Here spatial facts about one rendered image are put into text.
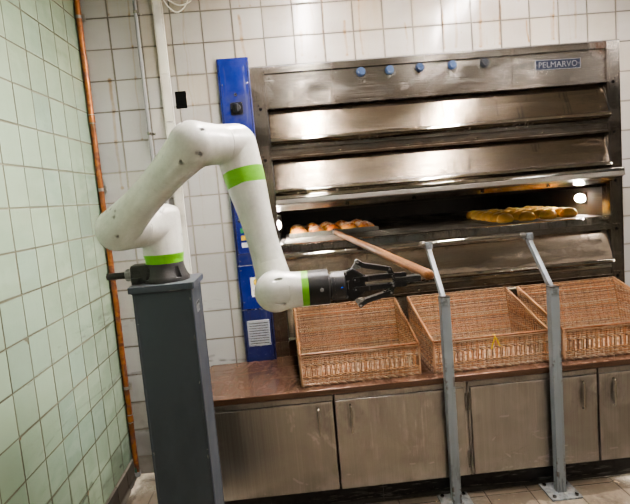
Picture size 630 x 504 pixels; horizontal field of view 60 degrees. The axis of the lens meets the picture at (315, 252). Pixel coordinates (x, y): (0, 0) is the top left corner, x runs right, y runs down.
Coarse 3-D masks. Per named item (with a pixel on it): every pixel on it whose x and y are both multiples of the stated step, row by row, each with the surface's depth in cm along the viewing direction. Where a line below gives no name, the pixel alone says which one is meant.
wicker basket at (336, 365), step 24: (312, 312) 287; (336, 312) 287; (360, 312) 287; (384, 312) 288; (312, 336) 285; (336, 336) 285; (360, 336) 285; (384, 336) 286; (408, 336) 262; (312, 360) 243; (336, 360) 243; (360, 360) 244; (384, 360) 245; (408, 360) 246; (312, 384) 243
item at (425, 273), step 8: (336, 232) 314; (352, 240) 263; (360, 240) 250; (368, 248) 227; (376, 248) 215; (384, 256) 199; (392, 256) 190; (400, 264) 178; (408, 264) 170; (416, 264) 165; (416, 272) 161; (424, 272) 154; (432, 272) 153
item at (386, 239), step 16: (512, 224) 294; (528, 224) 292; (544, 224) 293; (560, 224) 293; (576, 224) 293; (592, 224) 294; (336, 240) 289; (368, 240) 289; (384, 240) 289; (400, 240) 290; (416, 240) 290
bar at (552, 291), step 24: (432, 240) 254; (456, 240) 253; (480, 240) 254; (528, 240) 254; (432, 264) 246; (552, 288) 234; (552, 312) 235; (552, 336) 237; (552, 360) 238; (552, 384) 240; (552, 408) 242; (456, 432) 239; (552, 432) 245; (456, 456) 240; (456, 480) 241
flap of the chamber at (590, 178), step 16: (560, 176) 276; (576, 176) 276; (592, 176) 276; (608, 176) 277; (368, 192) 272; (384, 192) 272; (400, 192) 272; (416, 192) 272; (432, 192) 275; (448, 192) 279; (464, 192) 284; (480, 192) 288; (496, 192) 293; (288, 208) 282; (304, 208) 286
